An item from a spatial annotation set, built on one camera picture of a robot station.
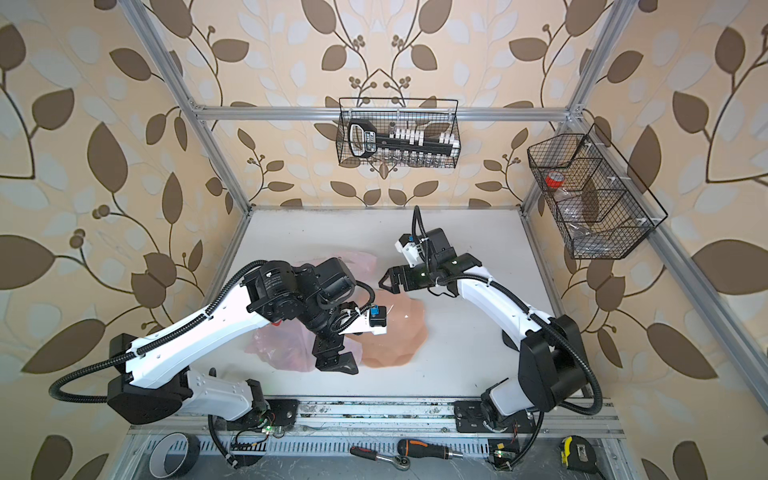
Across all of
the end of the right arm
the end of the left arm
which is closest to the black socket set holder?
the end of the right arm

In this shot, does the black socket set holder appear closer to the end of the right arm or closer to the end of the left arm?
the end of the right arm

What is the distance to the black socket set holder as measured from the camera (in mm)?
833
